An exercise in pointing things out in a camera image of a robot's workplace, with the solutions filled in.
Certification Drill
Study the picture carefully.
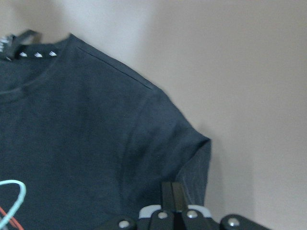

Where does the black graphic t-shirt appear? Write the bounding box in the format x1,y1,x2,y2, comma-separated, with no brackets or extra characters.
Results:
0,34,211,230

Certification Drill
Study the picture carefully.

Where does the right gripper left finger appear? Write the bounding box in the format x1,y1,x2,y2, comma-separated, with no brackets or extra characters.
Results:
138,182,175,230

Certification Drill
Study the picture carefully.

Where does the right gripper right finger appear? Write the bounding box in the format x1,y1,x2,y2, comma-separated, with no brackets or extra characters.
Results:
171,182,213,230

